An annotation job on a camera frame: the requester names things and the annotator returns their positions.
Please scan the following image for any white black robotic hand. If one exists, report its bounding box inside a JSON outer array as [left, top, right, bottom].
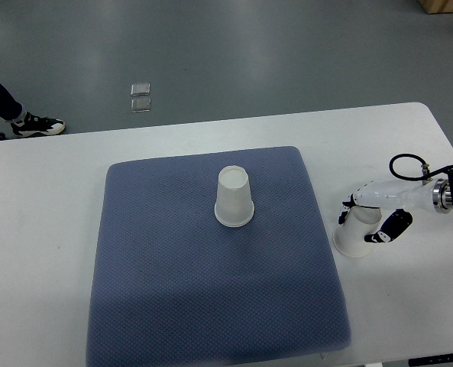
[[338, 178, 453, 243]]

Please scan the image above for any white paper cup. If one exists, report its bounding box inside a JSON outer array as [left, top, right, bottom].
[[214, 165, 254, 228], [333, 206, 382, 258]]

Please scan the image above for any white paper cup on mat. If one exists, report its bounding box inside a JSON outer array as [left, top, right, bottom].
[[214, 165, 254, 228]]

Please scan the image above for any black table control panel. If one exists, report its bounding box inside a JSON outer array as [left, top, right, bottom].
[[408, 354, 453, 366]]

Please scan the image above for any wooden furniture corner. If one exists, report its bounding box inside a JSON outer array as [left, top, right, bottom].
[[418, 0, 453, 15]]

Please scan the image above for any blue textured mat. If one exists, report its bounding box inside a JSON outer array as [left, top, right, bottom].
[[86, 146, 351, 366]]

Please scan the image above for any upper floor socket plate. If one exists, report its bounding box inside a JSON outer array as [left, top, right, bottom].
[[131, 82, 150, 96]]

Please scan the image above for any black white sneaker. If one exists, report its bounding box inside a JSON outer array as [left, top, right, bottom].
[[11, 112, 66, 138]]

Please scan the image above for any black looped cable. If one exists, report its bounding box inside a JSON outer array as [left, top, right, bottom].
[[389, 153, 453, 182]]

